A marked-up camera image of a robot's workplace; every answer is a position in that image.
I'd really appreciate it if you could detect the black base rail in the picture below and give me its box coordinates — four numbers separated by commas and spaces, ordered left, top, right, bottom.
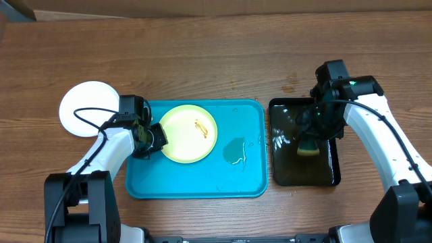
145, 234, 338, 243

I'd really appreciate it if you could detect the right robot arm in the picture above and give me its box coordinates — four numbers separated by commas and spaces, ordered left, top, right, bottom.
295, 60, 431, 243

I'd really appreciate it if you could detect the yellow plate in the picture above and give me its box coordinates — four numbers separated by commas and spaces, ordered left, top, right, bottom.
159, 105, 218, 163

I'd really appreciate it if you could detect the black water tray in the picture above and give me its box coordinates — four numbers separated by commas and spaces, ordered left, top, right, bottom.
269, 98, 341, 186

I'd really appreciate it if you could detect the green yellow sponge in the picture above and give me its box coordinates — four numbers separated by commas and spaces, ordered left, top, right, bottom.
297, 139, 320, 157

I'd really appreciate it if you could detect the white plate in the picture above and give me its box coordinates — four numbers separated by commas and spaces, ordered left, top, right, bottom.
59, 80, 119, 137

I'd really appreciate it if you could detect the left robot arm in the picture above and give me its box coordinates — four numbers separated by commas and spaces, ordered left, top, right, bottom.
44, 95, 167, 243

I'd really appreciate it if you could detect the teal plastic tray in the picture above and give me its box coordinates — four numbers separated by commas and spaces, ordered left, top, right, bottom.
126, 99, 268, 199

